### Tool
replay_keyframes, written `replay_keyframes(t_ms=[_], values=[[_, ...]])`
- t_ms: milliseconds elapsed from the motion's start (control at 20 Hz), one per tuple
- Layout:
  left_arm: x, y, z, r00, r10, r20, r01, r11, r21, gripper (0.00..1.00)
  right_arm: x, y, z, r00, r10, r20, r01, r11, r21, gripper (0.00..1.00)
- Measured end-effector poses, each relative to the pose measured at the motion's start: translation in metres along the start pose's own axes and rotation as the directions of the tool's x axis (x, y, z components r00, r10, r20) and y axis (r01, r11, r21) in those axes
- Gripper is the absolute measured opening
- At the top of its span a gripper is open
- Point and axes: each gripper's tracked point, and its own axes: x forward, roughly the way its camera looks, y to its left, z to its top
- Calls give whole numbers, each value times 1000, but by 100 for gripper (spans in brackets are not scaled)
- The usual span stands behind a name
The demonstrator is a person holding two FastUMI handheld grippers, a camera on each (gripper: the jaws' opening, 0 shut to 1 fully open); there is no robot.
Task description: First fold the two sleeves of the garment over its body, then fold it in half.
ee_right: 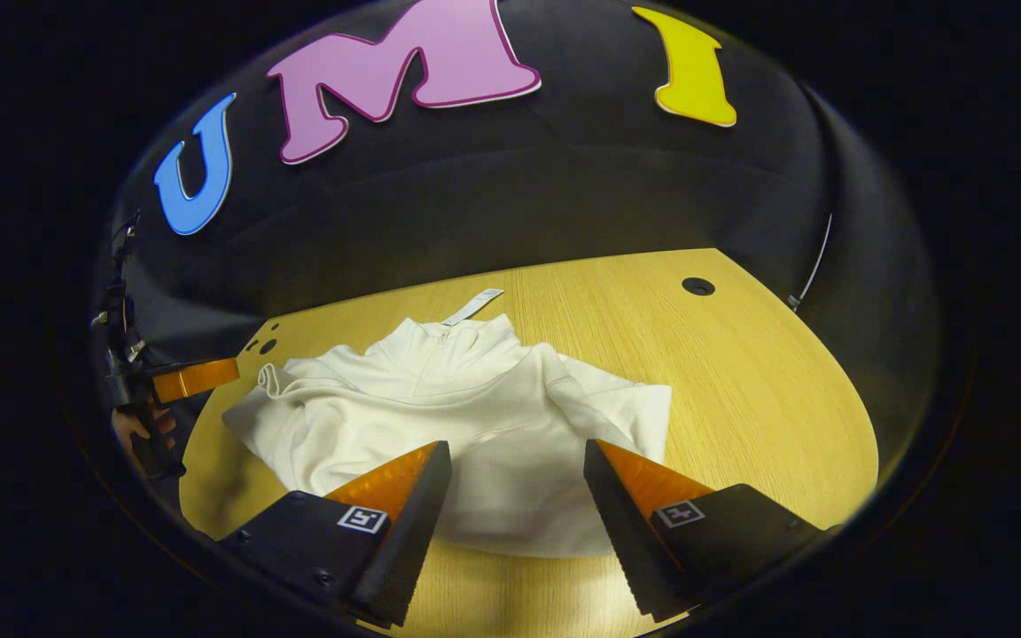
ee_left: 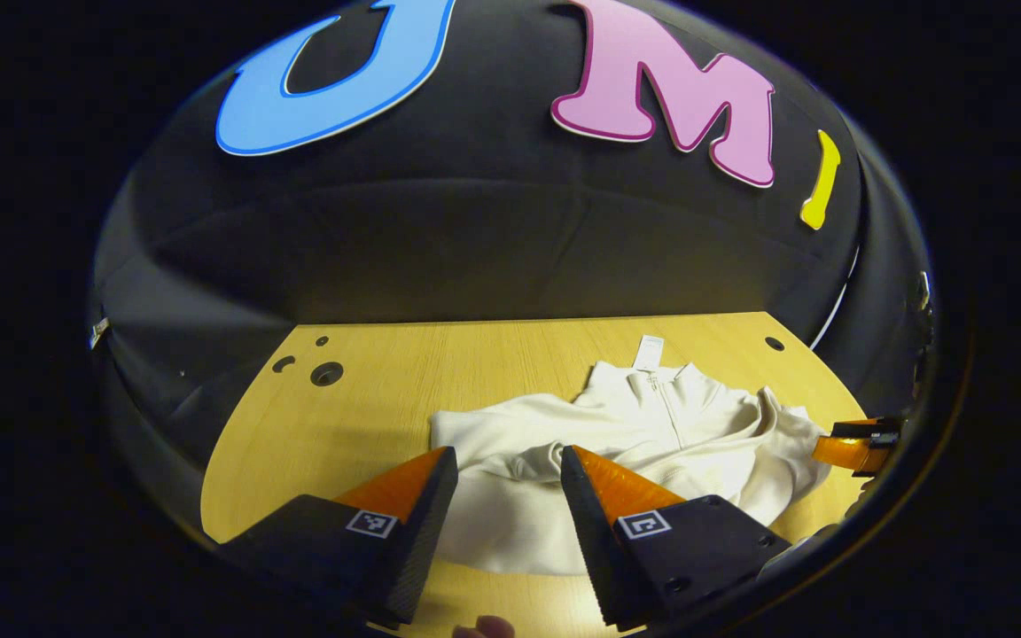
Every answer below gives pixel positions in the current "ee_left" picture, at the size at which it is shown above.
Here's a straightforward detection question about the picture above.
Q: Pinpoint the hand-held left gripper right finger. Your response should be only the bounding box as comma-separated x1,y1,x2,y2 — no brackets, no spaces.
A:
560,445,793,632

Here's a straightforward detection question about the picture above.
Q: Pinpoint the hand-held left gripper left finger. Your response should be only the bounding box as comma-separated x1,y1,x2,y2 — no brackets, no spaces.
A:
214,446,460,630

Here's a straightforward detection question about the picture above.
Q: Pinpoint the white zip sweatshirt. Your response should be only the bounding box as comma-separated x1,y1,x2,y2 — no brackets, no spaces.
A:
429,335,833,577

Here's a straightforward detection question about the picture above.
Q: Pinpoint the black backdrop cloth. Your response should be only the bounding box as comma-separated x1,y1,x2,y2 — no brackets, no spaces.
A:
90,0,937,541

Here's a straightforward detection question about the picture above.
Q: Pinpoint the thin white cable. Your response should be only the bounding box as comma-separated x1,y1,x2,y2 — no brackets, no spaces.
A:
810,246,861,351

